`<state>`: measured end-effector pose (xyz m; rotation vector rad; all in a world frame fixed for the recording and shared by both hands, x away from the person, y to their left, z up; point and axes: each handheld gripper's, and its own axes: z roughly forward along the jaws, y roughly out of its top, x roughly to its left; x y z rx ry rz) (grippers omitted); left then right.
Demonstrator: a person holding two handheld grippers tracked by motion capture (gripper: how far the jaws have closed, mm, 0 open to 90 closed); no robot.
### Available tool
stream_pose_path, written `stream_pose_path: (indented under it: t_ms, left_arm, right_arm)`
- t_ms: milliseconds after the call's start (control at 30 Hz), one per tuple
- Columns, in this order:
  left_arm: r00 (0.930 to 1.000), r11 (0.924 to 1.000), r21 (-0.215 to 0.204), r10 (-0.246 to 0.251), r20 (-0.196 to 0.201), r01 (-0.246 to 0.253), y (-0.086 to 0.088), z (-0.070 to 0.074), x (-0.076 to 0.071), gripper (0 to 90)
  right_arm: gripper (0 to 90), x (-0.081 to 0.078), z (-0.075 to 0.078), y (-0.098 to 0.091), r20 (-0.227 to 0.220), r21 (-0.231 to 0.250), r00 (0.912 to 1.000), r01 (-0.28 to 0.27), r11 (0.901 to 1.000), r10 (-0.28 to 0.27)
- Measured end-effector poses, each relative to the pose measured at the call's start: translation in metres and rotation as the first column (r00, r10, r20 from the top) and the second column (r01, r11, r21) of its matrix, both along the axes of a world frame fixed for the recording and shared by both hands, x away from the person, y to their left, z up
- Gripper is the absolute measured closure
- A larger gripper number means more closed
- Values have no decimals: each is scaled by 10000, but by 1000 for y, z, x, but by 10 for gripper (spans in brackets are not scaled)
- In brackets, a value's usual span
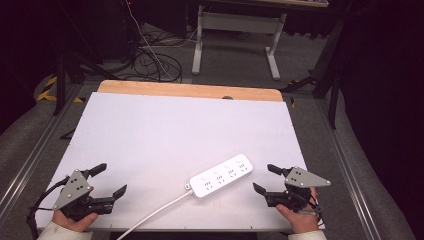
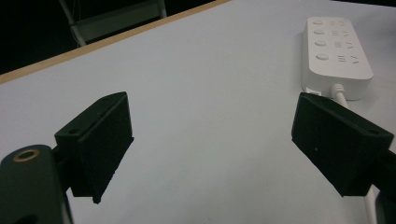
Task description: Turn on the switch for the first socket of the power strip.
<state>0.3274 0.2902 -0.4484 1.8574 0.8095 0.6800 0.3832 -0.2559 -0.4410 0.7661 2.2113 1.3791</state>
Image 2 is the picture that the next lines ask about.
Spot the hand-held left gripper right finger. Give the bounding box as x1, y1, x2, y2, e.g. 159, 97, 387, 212
290, 91, 395, 198

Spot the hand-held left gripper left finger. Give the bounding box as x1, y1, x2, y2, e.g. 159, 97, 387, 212
54, 91, 135, 204

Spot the white power strip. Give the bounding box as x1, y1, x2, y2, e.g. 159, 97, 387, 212
300, 16, 375, 102

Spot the white power strip cable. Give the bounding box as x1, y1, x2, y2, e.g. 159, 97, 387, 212
329, 83, 379, 224

